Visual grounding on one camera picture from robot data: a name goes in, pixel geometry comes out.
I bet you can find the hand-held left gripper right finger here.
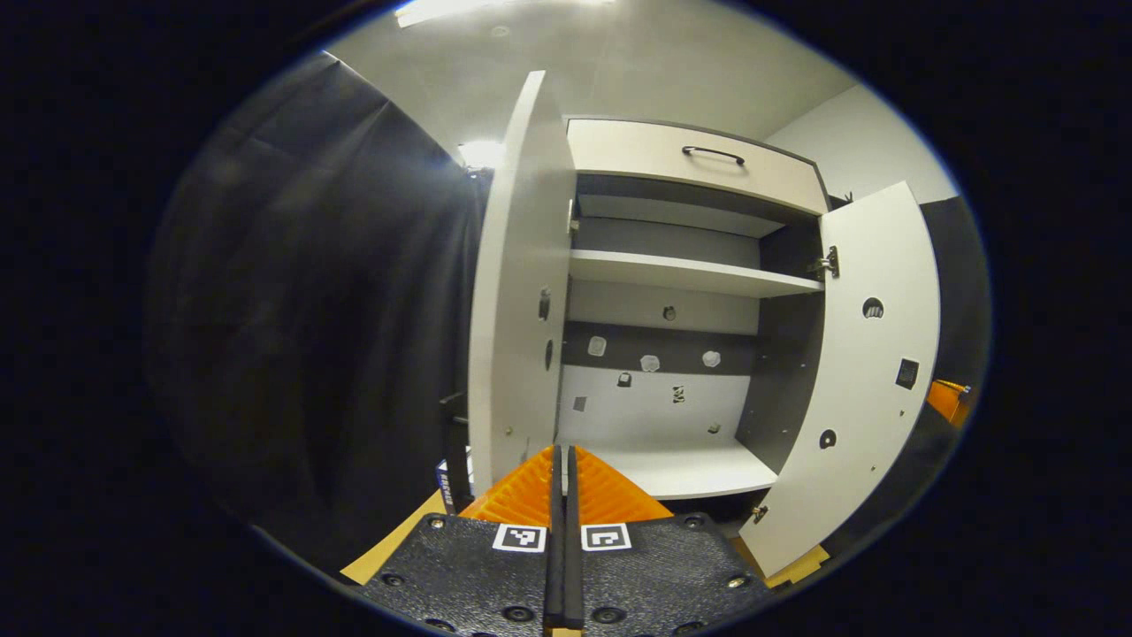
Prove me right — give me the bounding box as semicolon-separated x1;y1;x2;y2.
566;445;777;636

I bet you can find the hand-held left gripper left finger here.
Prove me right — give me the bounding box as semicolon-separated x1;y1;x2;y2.
361;445;567;637

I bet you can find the white cabinet door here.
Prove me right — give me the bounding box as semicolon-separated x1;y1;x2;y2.
467;71;577;496
738;181;941;578

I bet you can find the black door handle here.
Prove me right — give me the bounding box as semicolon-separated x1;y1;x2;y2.
440;389;474;514

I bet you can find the white double-door shoe cabinet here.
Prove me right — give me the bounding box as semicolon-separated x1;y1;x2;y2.
557;115;834;523

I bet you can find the white cabinet shelf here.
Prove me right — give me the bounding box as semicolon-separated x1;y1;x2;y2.
569;249;825;299

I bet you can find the white cabinet drawer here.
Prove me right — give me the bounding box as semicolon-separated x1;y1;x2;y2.
566;118;830;216

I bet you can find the ceiling light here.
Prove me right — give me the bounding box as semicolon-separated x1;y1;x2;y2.
395;0;620;27

